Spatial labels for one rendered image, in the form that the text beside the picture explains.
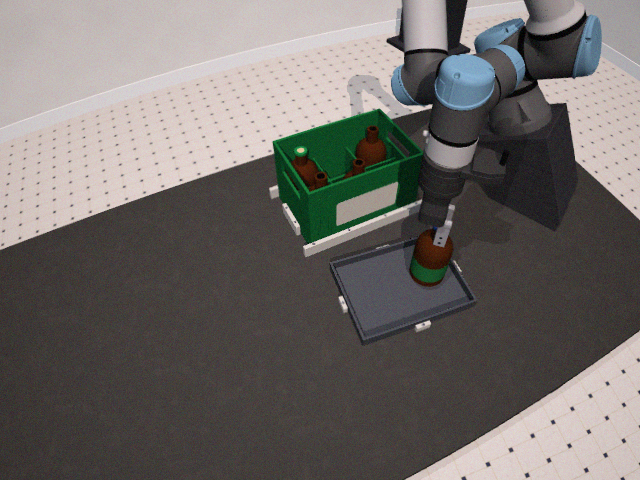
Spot green crate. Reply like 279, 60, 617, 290
272, 108, 423, 244

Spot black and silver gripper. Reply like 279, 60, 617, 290
418, 128, 510, 247

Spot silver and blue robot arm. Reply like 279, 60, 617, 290
391, 0, 602, 147

